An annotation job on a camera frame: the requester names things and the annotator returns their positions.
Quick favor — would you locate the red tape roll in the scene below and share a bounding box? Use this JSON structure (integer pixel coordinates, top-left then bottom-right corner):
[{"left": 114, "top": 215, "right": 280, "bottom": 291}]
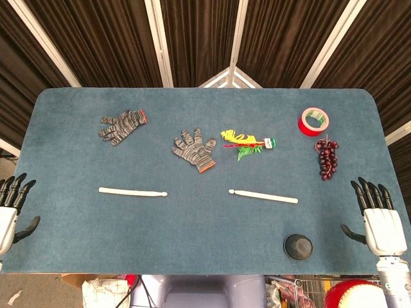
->
[{"left": 297, "top": 107, "right": 330, "bottom": 137}]

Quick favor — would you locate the brown cardboard box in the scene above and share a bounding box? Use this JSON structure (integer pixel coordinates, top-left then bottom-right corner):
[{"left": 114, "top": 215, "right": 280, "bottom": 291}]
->
[{"left": 60, "top": 273, "right": 129, "bottom": 289}]

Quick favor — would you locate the pale wooden drumstick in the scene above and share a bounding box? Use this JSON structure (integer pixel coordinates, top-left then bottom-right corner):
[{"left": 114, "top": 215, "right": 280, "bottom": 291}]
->
[
  {"left": 98, "top": 187, "right": 168, "bottom": 198},
  {"left": 228, "top": 189, "right": 299, "bottom": 205}
]

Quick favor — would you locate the white metal frame post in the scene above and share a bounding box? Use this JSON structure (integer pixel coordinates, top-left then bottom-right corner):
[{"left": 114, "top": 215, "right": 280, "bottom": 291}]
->
[
  {"left": 300, "top": 0, "right": 367, "bottom": 88},
  {"left": 8, "top": 0, "right": 82, "bottom": 88},
  {"left": 228, "top": 0, "right": 250, "bottom": 88},
  {"left": 144, "top": 0, "right": 174, "bottom": 88}
]

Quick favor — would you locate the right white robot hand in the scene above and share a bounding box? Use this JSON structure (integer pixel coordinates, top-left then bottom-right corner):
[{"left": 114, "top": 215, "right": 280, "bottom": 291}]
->
[{"left": 340, "top": 176, "right": 408, "bottom": 257}]

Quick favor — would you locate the red and white ball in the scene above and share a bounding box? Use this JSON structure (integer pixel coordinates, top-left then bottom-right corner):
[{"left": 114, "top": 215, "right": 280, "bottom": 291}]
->
[{"left": 324, "top": 278, "right": 388, "bottom": 308}]

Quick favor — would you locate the metal wire basket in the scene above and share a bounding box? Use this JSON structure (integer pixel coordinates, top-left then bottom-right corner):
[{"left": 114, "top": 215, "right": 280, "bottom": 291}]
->
[{"left": 265, "top": 275, "right": 328, "bottom": 308}]

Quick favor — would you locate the grey striped knit glove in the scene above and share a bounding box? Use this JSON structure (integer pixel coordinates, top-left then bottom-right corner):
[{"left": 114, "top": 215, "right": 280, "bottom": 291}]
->
[
  {"left": 171, "top": 128, "right": 217, "bottom": 174},
  {"left": 98, "top": 109, "right": 148, "bottom": 147}
]

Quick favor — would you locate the blue felt table cover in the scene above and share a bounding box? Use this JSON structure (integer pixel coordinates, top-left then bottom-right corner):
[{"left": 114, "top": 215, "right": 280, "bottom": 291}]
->
[{"left": 0, "top": 87, "right": 411, "bottom": 276}]

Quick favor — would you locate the brown pleated curtain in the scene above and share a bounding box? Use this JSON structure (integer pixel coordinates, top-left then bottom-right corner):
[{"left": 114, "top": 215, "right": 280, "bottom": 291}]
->
[{"left": 0, "top": 0, "right": 411, "bottom": 158}]

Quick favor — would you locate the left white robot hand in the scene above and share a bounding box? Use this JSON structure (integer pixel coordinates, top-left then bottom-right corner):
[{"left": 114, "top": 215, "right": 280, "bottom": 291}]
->
[{"left": 0, "top": 172, "right": 42, "bottom": 256}]

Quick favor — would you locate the silver robot torso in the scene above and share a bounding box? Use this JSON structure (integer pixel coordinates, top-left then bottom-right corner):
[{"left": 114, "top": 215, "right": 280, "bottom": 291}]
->
[{"left": 130, "top": 274, "right": 267, "bottom": 308}]

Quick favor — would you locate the dark red grape bunch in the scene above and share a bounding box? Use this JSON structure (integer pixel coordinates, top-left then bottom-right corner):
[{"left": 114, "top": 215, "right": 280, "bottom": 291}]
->
[{"left": 314, "top": 134, "right": 340, "bottom": 181}]

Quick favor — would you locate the black round dome base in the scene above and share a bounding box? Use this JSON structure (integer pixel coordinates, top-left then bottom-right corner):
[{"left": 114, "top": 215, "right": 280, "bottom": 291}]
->
[{"left": 283, "top": 234, "right": 314, "bottom": 261}]

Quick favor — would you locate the colourful feather shuttlecock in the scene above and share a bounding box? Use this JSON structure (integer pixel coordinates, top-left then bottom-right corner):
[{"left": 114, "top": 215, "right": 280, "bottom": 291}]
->
[{"left": 220, "top": 128, "right": 277, "bottom": 162}]

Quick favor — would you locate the white checked cloth bag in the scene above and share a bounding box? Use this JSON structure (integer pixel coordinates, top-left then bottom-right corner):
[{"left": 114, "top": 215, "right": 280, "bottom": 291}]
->
[{"left": 82, "top": 278, "right": 131, "bottom": 308}]

